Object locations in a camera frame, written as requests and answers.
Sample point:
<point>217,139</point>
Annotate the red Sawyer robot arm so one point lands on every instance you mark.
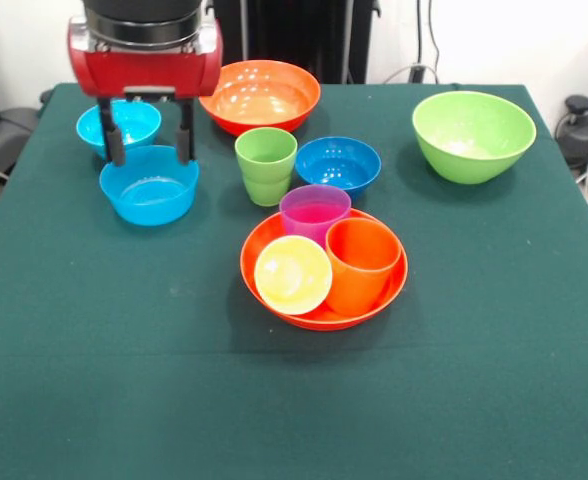
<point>144,20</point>

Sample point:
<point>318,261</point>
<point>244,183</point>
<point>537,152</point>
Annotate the grey pedestal foot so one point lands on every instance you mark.
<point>9,137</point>
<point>586,130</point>

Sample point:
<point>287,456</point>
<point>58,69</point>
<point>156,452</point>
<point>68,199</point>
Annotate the yellow plastic cup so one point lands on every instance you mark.
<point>294,277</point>

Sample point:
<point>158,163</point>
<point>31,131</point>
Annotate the black power plug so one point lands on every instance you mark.
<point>416,74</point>

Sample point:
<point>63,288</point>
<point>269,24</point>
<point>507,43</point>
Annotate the green plastic cup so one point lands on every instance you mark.
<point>266,175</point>

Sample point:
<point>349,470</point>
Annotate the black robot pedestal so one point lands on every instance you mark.
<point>294,40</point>

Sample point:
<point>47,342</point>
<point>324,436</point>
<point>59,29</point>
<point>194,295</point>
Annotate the purple plastic cup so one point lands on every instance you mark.
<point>311,217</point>

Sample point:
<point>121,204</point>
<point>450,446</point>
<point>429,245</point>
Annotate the orange plastic bowl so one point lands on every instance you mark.
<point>264,100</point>
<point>374,312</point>

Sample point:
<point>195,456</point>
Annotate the dark green tablecloth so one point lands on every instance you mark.
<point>294,400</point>

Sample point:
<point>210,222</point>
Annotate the orange plastic cup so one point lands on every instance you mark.
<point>361,280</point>

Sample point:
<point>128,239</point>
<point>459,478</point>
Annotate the green plastic bowl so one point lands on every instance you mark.
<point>474,130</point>

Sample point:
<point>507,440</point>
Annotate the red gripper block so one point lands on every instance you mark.
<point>144,72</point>

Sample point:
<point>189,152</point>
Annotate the blue ribbed plastic bowl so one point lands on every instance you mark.
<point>149,200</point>

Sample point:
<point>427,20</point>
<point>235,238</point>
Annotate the dark blue plastic bowl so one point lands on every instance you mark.
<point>338,170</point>

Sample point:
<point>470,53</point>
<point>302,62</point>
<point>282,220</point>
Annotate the light blue plastic bowl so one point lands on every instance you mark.
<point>141,122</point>

